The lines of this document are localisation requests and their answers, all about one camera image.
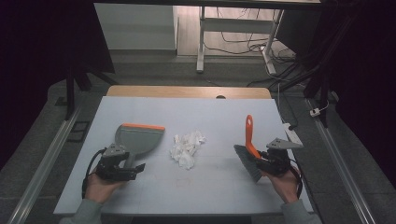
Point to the aluminium rail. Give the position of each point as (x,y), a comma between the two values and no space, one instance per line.
(43,165)
(342,174)

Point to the person's right hand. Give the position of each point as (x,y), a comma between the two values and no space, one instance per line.
(285,185)

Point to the white tissue paper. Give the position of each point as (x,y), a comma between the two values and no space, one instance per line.
(186,151)

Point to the white power strip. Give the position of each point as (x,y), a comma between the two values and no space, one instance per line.
(292,134)

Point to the white desk frame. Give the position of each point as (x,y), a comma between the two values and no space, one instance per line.
(236,26)

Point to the black plug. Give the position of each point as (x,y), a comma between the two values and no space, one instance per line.
(292,127)

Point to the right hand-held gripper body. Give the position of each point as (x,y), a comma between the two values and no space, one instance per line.
(275,161)

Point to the grey dustpan with orange edge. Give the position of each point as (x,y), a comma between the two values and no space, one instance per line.
(140,140)

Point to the dark curtain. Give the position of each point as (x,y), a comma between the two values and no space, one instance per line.
(364,77)
(46,46)

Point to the orange brush with grey bristles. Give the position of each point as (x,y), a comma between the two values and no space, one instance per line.
(249,146)

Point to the white cabinet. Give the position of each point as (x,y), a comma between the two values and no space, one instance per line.
(135,26)

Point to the small white connector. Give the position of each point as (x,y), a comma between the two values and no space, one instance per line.
(315,112)

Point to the black metal stand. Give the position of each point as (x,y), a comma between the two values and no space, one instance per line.
(71,90)
(320,81)

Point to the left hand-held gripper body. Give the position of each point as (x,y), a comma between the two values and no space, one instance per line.
(112,168)

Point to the person's left hand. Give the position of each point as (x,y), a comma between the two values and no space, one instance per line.
(99,188)

